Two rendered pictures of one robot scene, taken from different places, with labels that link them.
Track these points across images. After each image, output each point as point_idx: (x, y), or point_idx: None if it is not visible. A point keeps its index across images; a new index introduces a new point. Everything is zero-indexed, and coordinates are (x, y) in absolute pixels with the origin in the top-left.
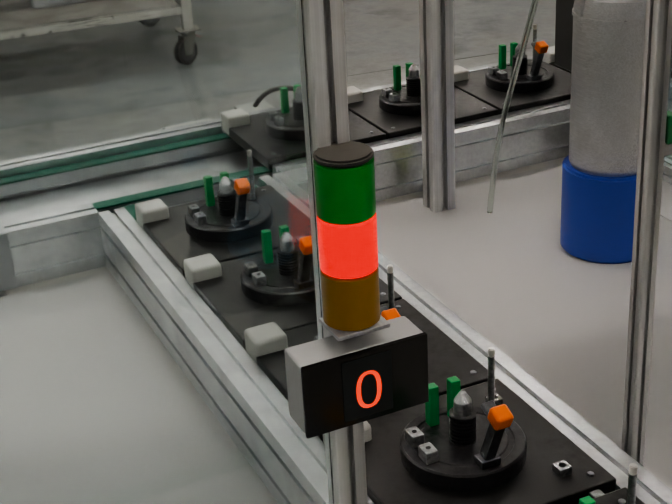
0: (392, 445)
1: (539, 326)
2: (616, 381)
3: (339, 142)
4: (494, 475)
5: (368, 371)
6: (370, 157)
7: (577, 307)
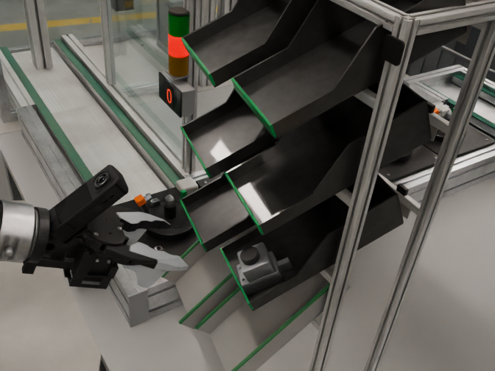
0: None
1: (436, 258)
2: (388, 283)
3: (186, 9)
4: None
5: (169, 89)
6: (174, 14)
7: (465, 275)
